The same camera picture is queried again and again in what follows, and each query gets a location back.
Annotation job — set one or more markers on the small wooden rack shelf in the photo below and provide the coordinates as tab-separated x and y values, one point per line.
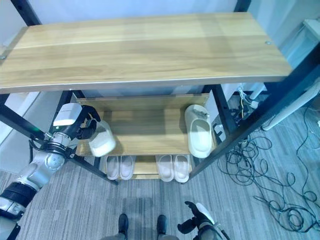
150	130

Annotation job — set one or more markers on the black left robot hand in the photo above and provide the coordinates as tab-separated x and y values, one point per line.
67	115

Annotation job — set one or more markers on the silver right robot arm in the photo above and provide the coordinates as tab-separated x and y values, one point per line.
211	232

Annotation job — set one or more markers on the white desk leg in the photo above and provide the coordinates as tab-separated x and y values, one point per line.
290	110

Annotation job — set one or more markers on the lowest wooden rack shelf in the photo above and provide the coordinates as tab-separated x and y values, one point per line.
146	167

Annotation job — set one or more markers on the black metal rack frame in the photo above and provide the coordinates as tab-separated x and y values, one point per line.
272	110

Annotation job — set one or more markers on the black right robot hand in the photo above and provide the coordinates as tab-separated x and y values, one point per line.
200	216

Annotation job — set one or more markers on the dark left robot foot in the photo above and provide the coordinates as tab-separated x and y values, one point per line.
123	223

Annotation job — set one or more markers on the dark robot foot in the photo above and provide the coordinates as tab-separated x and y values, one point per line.
123	223
162	224

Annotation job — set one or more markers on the large wooden rack board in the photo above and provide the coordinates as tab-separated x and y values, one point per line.
140	50

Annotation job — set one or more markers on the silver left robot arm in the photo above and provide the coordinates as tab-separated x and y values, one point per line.
37	172

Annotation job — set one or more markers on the dark right robot foot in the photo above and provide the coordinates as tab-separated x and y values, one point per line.
162	224

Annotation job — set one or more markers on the white foam slipper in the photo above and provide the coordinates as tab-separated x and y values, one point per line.
101	142
181	168
165	168
126	167
112	167
198	135

